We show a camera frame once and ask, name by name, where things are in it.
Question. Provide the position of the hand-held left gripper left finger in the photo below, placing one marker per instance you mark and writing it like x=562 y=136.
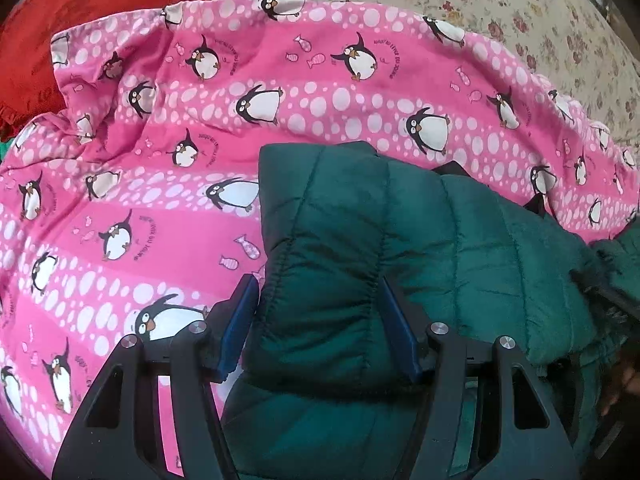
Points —
x=239 y=320

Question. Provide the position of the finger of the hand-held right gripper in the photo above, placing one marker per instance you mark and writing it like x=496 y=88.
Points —
x=607 y=295

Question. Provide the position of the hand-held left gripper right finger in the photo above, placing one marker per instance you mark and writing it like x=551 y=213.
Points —
x=397 y=325

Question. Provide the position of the dark green puffer jacket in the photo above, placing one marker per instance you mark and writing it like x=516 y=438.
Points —
x=350 y=240

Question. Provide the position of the person's right hand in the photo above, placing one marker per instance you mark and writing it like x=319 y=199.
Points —
x=627 y=380

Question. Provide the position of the pink penguin print blanket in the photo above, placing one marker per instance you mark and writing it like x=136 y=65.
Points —
x=165 y=170

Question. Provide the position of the floral print bedsheet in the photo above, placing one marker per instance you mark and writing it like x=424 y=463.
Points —
x=525 y=5

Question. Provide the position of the red ruffled cushion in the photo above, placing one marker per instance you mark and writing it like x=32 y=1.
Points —
x=60 y=15

